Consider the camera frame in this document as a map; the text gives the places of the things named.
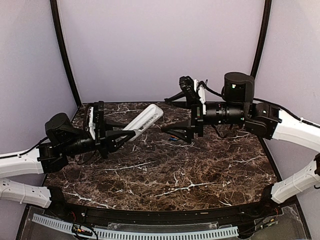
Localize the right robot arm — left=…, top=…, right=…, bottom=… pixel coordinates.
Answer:
left=161, top=72, right=320, bottom=152

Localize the left black frame post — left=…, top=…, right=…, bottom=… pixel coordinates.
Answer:
left=49, top=0, right=82, bottom=108

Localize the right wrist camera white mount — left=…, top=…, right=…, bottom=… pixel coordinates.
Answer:
left=179, top=76, right=206, bottom=106

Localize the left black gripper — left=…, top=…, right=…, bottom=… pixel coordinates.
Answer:
left=61, top=119, right=136, bottom=159

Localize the white slotted cable duct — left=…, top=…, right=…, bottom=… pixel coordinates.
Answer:
left=32, top=213, right=239, bottom=240

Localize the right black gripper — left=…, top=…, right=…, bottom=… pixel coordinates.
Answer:
left=160, top=90, right=247, bottom=144

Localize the white remote control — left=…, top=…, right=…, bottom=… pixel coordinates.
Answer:
left=123, top=104, right=164, bottom=142

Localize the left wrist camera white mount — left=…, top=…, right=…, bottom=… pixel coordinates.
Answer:
left=87, top=101, right=106, bottom=140

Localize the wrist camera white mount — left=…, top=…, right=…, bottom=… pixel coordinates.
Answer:
left=87, top=101, right=106, bottom=140
left=179, top=76, right=206, bottom=106

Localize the black frame post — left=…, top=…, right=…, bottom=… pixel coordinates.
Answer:
left=49, top=0, right=82, bottom=108
left=250, top=0, right=272, bottom=78

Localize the right black frame post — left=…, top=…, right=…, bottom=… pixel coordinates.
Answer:
left=250, top=0, right=272, bottom=78

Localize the black front rail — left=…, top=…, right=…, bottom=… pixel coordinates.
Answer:
left=40, top=201, right=276, bottom=226

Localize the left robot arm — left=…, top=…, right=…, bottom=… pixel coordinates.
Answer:
left=0, top=113, right=138, bottom=218

